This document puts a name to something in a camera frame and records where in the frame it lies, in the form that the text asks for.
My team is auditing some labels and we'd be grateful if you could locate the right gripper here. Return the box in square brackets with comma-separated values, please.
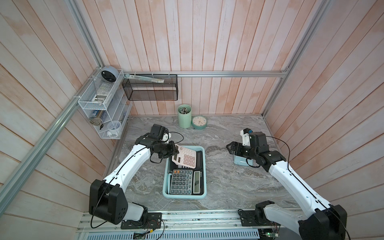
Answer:
[226, 141, 258, 161]

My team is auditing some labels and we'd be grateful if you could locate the teal calculator face down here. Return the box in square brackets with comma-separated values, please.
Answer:
[234, 155, 254, 167]

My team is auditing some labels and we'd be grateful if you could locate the pink calculator back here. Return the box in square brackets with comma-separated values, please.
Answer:
[171, 144, 197, 169]

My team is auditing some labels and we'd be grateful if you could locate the mint green storage box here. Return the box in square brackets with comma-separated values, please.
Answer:
[162, 145, 208, 200]

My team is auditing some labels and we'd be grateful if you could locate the black calculator face down large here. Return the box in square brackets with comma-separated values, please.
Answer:
[169, 170, 204, 196]

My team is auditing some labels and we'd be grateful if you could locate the black calculator face down small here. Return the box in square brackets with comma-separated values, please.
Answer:
[167, 155, 205, 196]

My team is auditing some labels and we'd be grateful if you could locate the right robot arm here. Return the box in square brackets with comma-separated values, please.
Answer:
[226, 129, 351, 240]

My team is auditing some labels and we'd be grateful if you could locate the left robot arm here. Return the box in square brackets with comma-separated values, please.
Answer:
[89, 124, 179, 226]

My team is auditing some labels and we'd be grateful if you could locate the green pen cup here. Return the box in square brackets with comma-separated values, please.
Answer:
[177, 104, 192, 129]

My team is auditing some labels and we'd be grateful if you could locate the white mug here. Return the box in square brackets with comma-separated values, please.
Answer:
[107, 121, 122, 138]

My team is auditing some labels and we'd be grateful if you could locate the ruler on basket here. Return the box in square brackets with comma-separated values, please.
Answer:
[124, 74, 165, 84]

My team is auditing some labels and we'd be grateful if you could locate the black wire basket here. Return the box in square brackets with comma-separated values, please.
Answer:
[122, 74, 179, 101]

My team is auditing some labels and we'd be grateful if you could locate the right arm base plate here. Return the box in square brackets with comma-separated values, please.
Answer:
[238, 209, 280, 227]

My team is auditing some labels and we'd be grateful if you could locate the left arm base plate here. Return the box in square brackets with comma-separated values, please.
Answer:
[121, 212, 163, 230]

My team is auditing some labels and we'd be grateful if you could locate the white wire shelf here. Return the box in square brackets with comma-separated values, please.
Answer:
[78, 68, 133, 140]

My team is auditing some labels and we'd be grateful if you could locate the aluminium front rail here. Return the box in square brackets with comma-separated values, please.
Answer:
[74, 206, 325, 233]

